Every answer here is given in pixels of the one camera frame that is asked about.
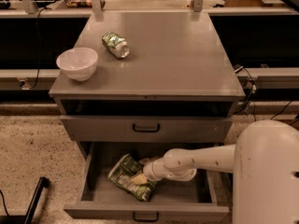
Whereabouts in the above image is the green soda can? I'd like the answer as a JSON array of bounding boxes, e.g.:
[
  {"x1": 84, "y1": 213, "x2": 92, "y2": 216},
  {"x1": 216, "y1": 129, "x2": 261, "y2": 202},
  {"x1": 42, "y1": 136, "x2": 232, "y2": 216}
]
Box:
[{"x1": 102, "y1": 32, "x2": 130, "y2": 59}]

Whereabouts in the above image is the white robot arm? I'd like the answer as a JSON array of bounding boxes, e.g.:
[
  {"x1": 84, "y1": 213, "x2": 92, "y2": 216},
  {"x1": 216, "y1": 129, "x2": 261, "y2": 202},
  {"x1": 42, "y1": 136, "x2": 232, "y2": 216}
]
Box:
[{"x1": 131, "y1": 120, "x2": 299, "y2": 224}]

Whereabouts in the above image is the white bowl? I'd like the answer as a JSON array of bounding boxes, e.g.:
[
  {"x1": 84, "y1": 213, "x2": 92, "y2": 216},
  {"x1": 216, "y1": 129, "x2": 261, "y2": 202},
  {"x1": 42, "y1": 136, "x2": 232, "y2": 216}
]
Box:
[{"x1": 56, "y1": 48, "x2": 98, "y2": 81}]

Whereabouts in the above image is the green jalapeno chip bag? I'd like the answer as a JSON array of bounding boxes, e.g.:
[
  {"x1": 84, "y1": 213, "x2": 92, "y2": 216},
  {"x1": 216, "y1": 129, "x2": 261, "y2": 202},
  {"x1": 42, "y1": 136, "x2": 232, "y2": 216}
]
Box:
[{"x1": 107, "y1": 153, "x2": 156, "y2": 202}]

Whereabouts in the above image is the black power cable left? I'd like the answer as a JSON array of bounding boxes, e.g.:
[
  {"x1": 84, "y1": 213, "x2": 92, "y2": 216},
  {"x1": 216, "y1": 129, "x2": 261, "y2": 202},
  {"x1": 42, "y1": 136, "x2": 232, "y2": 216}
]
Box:
[{"x1": 30, "y1": 7, "x2": 48, "y2": 91}]

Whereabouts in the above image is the black metal floor stand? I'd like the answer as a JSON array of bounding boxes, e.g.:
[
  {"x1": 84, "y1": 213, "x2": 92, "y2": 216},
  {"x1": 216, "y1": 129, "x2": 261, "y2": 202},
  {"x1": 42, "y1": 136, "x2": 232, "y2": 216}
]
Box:
[{"x1": 0, "y1": 176, "x2": 50, "y2": 224}]

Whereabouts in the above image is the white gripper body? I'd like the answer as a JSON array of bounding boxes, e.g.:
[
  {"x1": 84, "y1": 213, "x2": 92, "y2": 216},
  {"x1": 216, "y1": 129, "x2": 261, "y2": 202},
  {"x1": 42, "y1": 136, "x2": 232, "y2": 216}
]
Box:
[{"x1": 143, "y1": 158, "x2": 165, "y2": 181}]

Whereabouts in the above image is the open grey lower drawer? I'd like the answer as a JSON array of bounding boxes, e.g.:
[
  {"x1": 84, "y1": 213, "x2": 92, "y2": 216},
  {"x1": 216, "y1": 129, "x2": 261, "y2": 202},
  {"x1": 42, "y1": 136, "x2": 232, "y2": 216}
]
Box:
[{"x1": 64, "y1": 143, "x2": 229, "y2": 224}]

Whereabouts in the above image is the grey metal drawer cabinet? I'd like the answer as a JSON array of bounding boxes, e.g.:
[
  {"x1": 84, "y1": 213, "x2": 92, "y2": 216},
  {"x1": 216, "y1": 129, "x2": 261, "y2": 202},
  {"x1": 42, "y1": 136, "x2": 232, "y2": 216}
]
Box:
[{"x1": 50, "y1": 12, "x2": 244, "y2": 154}]

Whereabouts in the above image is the black cables right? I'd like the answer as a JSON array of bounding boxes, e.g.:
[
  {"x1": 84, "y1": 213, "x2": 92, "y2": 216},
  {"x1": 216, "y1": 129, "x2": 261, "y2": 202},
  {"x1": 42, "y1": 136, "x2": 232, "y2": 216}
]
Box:
[{"x1": 233, "y1": 64, "x2": 260, "y2": 123}]

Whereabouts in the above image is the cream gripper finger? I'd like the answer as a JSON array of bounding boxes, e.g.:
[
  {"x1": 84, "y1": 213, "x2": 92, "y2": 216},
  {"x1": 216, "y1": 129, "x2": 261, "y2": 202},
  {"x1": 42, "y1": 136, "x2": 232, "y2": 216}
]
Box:
[
  {"x1": 138, "y1": 156, "x2": 158, "y2": 165},
  {"x1": 130, "y1": 172, "x2": 148, "y2": 185}
]

